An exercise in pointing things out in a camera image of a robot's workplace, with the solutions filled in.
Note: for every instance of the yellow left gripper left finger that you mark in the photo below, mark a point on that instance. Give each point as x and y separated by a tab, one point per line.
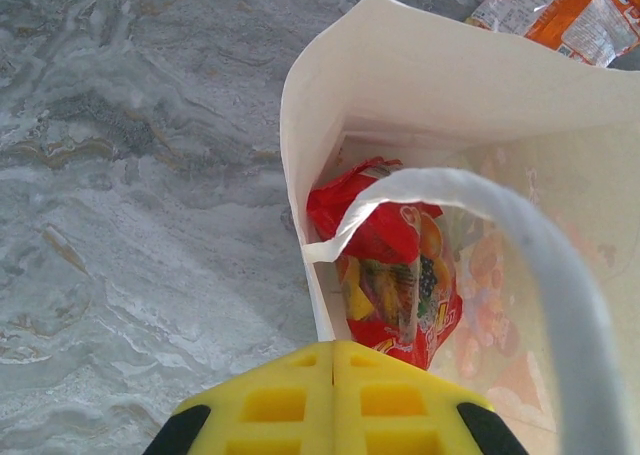
270	410

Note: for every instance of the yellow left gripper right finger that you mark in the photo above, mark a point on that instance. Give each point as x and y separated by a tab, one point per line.
395	410

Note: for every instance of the red fruit snack packet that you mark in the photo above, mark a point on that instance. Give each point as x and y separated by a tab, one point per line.
390	235

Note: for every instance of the white paper bag green print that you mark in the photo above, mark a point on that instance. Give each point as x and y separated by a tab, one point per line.
450	95

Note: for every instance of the orange candy packet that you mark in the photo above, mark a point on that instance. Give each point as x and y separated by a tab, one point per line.
565	10

